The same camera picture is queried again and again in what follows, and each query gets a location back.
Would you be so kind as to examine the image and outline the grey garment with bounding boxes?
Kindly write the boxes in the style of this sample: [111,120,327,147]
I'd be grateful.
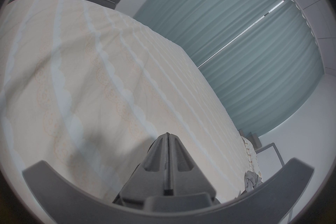
[244,170,264,193]

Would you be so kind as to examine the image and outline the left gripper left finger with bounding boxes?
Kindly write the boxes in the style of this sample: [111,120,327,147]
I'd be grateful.
[113,133,168,208]

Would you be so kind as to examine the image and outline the blue-green curtain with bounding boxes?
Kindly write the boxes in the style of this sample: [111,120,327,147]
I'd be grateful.
[198,0,324,137]
[133,0,287,68]

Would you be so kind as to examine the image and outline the bed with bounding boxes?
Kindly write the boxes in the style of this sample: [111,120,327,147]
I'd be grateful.
[0,0,286,208]

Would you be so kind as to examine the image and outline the white printed pillow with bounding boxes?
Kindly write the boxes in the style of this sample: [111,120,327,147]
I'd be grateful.
[240,136,263,179]

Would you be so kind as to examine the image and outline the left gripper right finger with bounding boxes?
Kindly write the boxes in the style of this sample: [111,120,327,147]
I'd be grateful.
[169,133,217,198]

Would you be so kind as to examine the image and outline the grey bedside table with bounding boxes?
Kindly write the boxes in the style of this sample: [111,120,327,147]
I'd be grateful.
[245,133,262,150]

